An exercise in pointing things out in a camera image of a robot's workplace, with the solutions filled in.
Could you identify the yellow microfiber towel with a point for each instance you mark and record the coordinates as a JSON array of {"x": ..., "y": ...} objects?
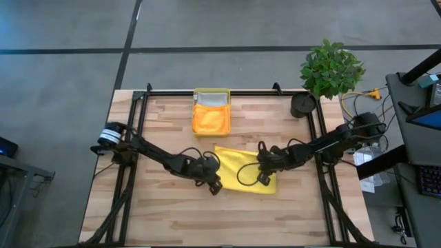
[{"x": 237, "y": 162}]

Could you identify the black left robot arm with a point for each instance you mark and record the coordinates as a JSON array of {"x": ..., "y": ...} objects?
[{"x": 155, "y": 155}]

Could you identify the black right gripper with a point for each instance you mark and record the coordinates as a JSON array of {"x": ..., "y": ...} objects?
[{"x": 272, "y": 162}]

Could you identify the black aluminium table frame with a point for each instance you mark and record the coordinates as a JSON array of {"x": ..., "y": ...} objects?
[{"x": 262, "y": 93}]

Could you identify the dark device with blue light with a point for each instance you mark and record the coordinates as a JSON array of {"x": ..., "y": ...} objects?
[{"x": 7, "y": 147}]

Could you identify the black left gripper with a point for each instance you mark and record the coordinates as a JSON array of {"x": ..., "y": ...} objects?
[{"x": 203, "y": 170}]

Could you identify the grey microfiber towel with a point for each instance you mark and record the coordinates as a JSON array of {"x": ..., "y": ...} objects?
[{"x": 212, "y": 99}]

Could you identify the dark grey side desk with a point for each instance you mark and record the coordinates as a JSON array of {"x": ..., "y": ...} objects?
[{"x": 24, "y": 168}]

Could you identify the orange microfiber towel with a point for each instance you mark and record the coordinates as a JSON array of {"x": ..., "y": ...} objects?
[{"x": 211, "y": 119}]

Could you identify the green plant in black pot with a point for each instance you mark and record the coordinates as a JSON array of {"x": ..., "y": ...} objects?
[{"x": 330, "y": 69}]

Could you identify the yellow translucent plastic bin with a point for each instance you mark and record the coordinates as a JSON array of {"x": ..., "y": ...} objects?
[{"x": 212, "y": 90}]

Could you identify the white paper sheets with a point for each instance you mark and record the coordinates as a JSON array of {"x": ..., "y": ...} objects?
[{"x": 367, "y": 186}]

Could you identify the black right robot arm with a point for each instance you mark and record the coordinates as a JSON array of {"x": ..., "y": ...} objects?
[{"x": 330, "y": 143}]

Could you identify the black keyboard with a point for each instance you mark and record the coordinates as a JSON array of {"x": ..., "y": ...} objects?
[{"x": 430, "y": 180}]

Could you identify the small teal box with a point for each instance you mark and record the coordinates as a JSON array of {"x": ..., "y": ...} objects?
[{"x": 429, "y": 81}]

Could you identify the laptop with blue screen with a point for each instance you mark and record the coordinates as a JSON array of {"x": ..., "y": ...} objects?
[{"x": 429, "y": 118}]

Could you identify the black round pole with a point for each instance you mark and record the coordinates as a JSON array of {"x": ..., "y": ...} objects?
[{"x": 422, "y": 69}]

